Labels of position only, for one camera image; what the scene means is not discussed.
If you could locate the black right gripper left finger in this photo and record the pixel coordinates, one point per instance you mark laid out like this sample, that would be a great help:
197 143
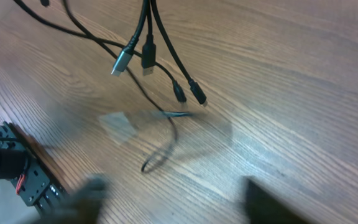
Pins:
80 207

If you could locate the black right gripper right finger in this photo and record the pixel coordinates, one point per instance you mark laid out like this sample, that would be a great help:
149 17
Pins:
262 207

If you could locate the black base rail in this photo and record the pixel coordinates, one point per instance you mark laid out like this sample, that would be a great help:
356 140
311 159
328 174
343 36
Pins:
33 180

